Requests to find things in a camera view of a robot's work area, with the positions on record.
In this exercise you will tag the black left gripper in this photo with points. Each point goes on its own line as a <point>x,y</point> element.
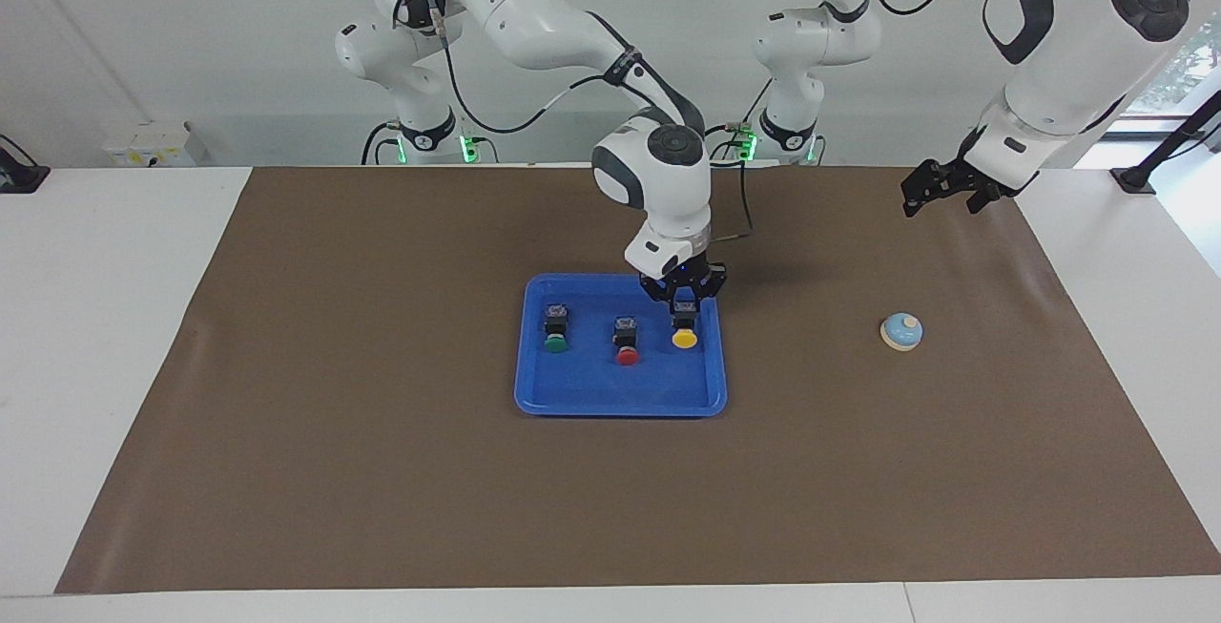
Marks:
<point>973,170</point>

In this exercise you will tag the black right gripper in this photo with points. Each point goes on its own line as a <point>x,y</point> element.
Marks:
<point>679,278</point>

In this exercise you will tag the yellow push button switch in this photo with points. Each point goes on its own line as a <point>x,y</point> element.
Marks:
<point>684,332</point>

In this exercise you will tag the red push button switch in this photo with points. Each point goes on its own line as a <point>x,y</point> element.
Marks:
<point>627,343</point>

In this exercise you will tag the green push button switch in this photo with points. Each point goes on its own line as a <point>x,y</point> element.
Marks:
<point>555,329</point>

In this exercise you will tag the light blue desk bell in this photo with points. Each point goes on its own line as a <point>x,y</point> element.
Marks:
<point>901,331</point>

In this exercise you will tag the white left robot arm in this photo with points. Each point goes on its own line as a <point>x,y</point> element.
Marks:
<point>1059,60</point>

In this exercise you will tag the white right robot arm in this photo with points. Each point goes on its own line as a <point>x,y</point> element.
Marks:
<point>534,22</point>

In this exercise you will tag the blue plastic tray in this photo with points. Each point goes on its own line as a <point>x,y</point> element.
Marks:
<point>591,384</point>

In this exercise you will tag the brown table mat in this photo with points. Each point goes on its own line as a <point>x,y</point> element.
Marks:
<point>620,499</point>

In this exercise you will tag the white power box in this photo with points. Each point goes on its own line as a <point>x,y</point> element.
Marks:
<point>148,144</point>

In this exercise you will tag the black camera stand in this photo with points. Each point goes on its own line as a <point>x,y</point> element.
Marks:
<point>1169,144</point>

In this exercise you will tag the black clamp mount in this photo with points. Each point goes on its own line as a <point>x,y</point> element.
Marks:
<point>19,175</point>

